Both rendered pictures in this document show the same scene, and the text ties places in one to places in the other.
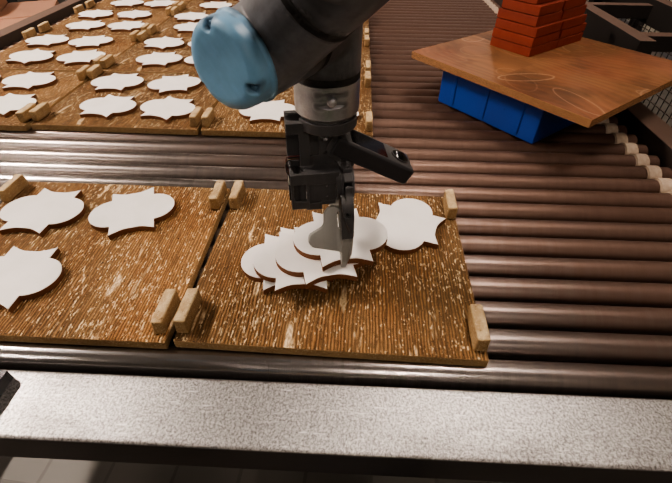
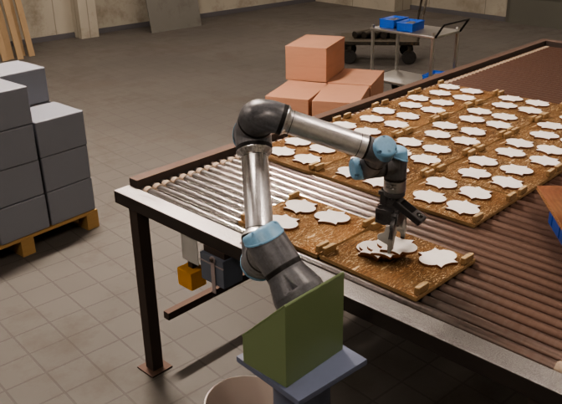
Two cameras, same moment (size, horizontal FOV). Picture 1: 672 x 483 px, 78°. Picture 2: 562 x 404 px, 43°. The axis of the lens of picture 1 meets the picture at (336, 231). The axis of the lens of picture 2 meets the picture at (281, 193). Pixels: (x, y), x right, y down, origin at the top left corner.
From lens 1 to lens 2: 196 cm
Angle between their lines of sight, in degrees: 39
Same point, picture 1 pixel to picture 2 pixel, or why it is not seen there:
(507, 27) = not seen: outside the picture
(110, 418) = not seen: hidden behind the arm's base
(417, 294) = (413, 276)
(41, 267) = (291, 222)
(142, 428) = not seen: hidden behind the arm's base
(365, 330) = (382, 276)
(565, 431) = (422, 322)
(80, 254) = (305, 224)
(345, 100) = (395, 187)
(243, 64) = (355, 169)
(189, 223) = (349, 228)
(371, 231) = (410, 248)
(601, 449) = (428, 329)
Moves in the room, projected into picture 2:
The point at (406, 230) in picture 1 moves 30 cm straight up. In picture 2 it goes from (433, 258) to (440, 177)
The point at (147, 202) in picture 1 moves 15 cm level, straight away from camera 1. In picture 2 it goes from (339, 216) to (344, 200)
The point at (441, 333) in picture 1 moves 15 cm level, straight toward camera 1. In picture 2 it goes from (408, 287) to (368, 298)
